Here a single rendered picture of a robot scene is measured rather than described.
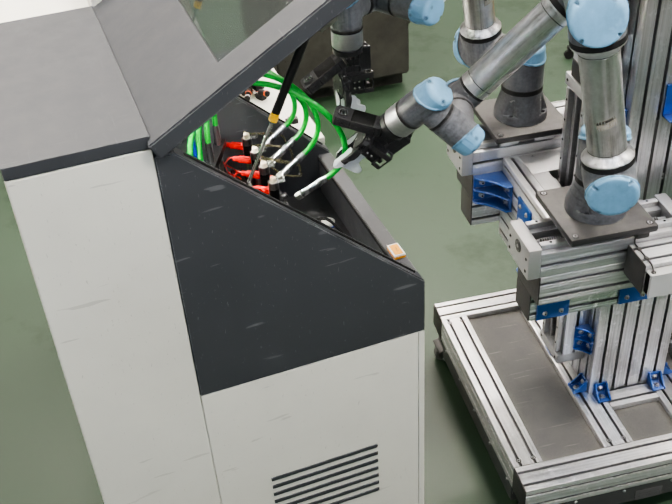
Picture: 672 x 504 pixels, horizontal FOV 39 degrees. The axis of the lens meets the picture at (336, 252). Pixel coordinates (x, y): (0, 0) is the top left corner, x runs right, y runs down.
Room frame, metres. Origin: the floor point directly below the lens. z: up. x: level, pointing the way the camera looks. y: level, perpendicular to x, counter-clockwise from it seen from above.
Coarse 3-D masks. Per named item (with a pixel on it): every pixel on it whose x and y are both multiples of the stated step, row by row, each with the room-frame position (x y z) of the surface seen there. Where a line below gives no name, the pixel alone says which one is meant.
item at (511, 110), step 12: (504, 96) 2.39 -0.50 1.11; (516, 96) 2.36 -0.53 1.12; (528, 96) 2.36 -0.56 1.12; (540, 96) 2.38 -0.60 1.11; (504, 108) 2.37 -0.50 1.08; (516, 108) 2.35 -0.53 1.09; (528, 108) 2.35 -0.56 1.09; (540, 108) 2.36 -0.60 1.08; (504, 120) 2.36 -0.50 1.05; (516, 120) 2.34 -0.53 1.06; (528, 120) 2.34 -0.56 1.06; (540, 120) 2.35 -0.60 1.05
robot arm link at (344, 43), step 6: (336, 36) 2.07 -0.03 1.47; (342, 36) 2.06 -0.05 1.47; (348, 36) 2.06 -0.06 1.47; (354, 36) 2.06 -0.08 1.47; (360, 36) 2.08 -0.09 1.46; (336, 42) 2.07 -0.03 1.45; (342, 42) 2.06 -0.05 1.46; (348, 42) 2.06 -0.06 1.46; (354, 42) 2.06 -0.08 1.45; (360, 42) 2.08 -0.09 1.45; (336, 48) 2.07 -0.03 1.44; (342, 48) 2.06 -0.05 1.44; (348, 48) 2.06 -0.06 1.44; (354, 48) 2.06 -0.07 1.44
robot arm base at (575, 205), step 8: (576, 176) 1.92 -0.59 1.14; (576, 184) 1.92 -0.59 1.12; (568, 192) 1.94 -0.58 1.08; (576, 192) 1.91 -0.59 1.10; (584, 192) 1.89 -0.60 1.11; (568, 200) 1.92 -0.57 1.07; (576, 200) 1.90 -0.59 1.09; (584, 200) 1.88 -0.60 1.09; (568, 208) 1.91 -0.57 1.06; (576, 208) 1.89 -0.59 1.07; (584, 208) 1.88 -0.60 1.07; (576, 216) 1.88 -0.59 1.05; (584, 216) 1.87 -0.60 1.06; (592, 216) 1.86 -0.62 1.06; (600, 216) 1.85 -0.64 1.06; (608, 216) 1.85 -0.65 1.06; (616, 216) 1.86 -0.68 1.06; (624, 216) 1.88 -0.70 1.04; (592, 224) 1.86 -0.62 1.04; (600, 224) 1.85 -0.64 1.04; (608, 224) 1.85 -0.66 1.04
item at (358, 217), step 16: (320, 160) 2.38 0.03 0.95; (320, 176) 2.40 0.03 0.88; (336, 176) 2.28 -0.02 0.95; (336, 192) 2.27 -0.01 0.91; (352, 192) 2.20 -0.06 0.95; (336, 208) 2.28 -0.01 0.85; (352, 208) 2.13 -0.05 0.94; (368, 208) 2.12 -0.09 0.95; (352, 224) 2.15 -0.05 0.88; (368, 224) 2.04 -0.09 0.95; (368, 240) 2.04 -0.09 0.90; (384, 240) 1.97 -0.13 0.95
